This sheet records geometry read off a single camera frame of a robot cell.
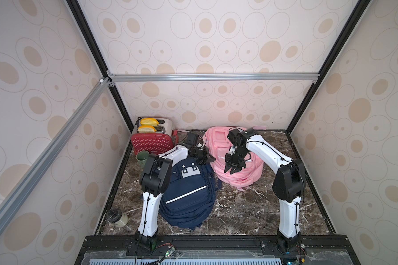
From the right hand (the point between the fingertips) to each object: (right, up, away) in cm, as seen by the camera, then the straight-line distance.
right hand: (225, 174), depth 85 cm
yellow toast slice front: (-43, +24, +7) cm, 50 cm away
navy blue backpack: (-18, -12, -1) cm, 22 cm away
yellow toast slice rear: (-43, +29, +12) cm, 54 cm away
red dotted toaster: (-39, +16, +12) cm, 44 cm away
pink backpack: (-2, +15, +18) cm, 23 cm away
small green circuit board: (-26, -32, -14) cm, 43 cm away
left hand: (-2, +8, +7) cm, 11 cm away
